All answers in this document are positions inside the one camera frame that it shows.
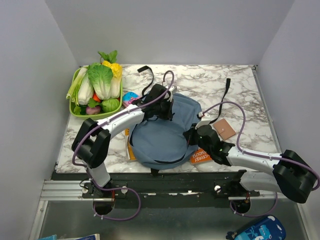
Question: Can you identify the pink cartoon pencil case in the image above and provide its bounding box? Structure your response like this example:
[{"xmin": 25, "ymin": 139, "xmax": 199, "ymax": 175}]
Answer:
[{"xmin": 122, "ymin": 91, "xmax": 140, "ymax": 108}]

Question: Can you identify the green vegetable basket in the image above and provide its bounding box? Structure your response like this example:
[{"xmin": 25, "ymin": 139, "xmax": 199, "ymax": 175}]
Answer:
[{"xmin": 69, "ymin": 66, "xmax": 124, "ymax": 121}]

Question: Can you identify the blue book at bottom edge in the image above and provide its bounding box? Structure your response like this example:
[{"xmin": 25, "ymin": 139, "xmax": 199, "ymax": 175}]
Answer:
[{"xmin": 38, "ymin": 233, "xmax": 101, "ymax": 240}]

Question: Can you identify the yellow leaf napa cabbage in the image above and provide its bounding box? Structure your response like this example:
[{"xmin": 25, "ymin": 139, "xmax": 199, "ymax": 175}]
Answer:
[{"xmin": 98, "ymin": 50, "xmax": 123, "ymax": 99}]

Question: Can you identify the purple onion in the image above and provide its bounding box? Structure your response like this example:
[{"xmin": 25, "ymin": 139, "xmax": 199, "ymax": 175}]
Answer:
[{"xmin": 85, "ymin": 105, "xmax": 101, "ymax": 115}]

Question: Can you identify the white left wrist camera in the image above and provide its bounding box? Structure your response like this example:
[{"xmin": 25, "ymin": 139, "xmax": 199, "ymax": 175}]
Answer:
[{"xmin": 163, "ymin": 85, "xmax": 177, "ymax": 102}]

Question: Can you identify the blue student backpack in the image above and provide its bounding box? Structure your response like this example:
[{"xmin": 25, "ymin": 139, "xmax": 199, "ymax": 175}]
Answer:
[{"xmin": 129, "ymin": 93, "xmax": 202, "ymax": 176}]

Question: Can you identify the aluminium rail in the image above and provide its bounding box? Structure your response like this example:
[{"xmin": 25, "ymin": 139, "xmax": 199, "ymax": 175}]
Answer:
[{"xmin": 39, "ymin": 180, "xmax": 95, "ymax": 201}]

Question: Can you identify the green leaf napa cabbage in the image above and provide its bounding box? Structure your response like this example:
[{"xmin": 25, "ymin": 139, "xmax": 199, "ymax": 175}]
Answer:
[{"xmin": 88, "ymin": 63, "xmax": 113, "ymax": 100}]

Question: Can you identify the orange carrot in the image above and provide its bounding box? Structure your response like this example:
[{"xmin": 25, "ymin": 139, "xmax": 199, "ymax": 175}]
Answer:
[{"xmin": 92, "ymin": 93, "xmax": 101, "ymax": 103}]

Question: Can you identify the round green cabbage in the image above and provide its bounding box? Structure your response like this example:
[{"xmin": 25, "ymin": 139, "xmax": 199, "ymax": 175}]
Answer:
[{"xmin": 101, "ymin": 98, "xmax": 120, "ymax": 113}]

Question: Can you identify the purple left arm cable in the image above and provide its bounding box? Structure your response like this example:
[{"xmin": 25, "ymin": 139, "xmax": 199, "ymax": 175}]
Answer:
[{"xmin": 71, "ymin": 70, "xmax": 175, "ymax": 222}]

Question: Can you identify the white green leek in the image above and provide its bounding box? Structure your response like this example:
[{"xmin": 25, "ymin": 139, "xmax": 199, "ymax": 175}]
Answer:
[{"xmin": 66, "ymin": 67, "xmax": 88, "ymax": 106}]

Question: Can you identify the orange book under backpack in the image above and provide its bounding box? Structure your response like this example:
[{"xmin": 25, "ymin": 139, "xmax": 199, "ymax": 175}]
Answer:
[{"xmin": 124, "ymin": 128, "xmax": 137, "ymax": 162}]

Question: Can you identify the blue shark pencil case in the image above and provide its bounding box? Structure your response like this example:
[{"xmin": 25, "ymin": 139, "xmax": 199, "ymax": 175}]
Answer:
[{"xmin": 225, "ymin": 215, "xmax": 287, "ymax": 240}]

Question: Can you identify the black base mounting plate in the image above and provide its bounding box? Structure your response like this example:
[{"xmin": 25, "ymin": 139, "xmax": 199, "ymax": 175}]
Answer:
[{"xmin": 51, "ymin": 170, "xmax": 260, "ymax": 210}]

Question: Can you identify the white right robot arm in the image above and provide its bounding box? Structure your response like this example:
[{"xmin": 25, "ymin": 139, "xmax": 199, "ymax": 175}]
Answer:
[{"xmin": 183, "ymin": 124, "xmax": 318, "ymax": 204}]

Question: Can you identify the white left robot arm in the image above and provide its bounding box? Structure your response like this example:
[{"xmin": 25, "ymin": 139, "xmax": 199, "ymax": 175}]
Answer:
[{"xmin": 71, "ymin": 84, "xmax": 177, "ymax": 198}]

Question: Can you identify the orange treehouse story book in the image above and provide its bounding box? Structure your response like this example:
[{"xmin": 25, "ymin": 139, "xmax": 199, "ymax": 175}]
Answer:
[{"xmin": 189, "ymin": 148, "xmax": 212, "ymax": 165}]

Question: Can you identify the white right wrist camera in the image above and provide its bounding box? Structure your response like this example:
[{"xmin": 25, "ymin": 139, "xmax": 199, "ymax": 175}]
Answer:
[{"xmin": 195, "ymin": 111, "xmax": 212, "ymax": 130}]

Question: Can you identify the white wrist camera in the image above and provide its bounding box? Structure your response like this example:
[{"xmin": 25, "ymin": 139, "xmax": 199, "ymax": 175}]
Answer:
[
  {"xmin": 195, "ymin": 111, "xmax": 212, "ymax": 130},
  {"xmin": 163, "ymin": 85, "xmax": 177, "ymax": 102}
]

